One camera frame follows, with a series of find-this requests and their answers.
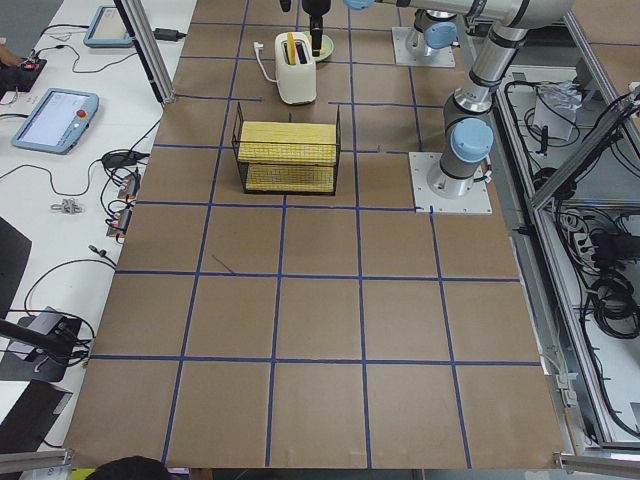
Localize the white two-slot toaster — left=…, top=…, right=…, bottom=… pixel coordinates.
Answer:
left=274, top=32, right=317, bottom=105

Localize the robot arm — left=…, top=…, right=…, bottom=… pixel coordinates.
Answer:
left=393, top=0, right=573, bottom=200
left=301, top=0, right=457, bottom=57

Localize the yellow bread slice in toaster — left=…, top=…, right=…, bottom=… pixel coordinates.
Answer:
left=286, top=32, right=296, bottom=66

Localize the light green round plate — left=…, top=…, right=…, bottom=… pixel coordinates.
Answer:
left=314, top=34, right=334, bottom=63

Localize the black power adapter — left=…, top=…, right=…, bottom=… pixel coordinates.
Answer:
left=153, top=28, right=187, bottom=42

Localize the wooden shelf box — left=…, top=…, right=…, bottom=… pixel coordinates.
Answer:
left=237, top=120, right=338, bottom=194

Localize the far blue teach pendant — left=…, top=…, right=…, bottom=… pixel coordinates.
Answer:
left=83, top=6, right=133, bottom=48

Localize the blue teach pendant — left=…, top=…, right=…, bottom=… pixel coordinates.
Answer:
left=11, top=88, right=100, bottom=155
left=83, top=6, right=133, bottom=48

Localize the near blue teach pendant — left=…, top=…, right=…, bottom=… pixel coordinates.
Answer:
left=11, top=88, right=100, bottom=155

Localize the black electronics box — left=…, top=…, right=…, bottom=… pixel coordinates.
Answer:
left=1, top=58, right=47, bottom=96

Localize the person at table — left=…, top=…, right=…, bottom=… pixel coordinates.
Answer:
left=0, top=41, right=23, bottom=68

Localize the white toaster power cord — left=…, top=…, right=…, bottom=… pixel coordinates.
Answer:
left=252, top=41, right=279, bottom=84

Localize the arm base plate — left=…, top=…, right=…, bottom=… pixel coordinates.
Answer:
left=392, top=27, right=456, bottom=68
left=409, top=152, right=493, bottom=215

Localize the black wire basket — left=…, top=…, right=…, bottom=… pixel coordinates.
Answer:
left=230, top=102, right=343, bottom=197

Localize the aluminium frame post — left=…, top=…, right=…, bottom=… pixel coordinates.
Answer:
left=114, top=0, right=175, bottom=105

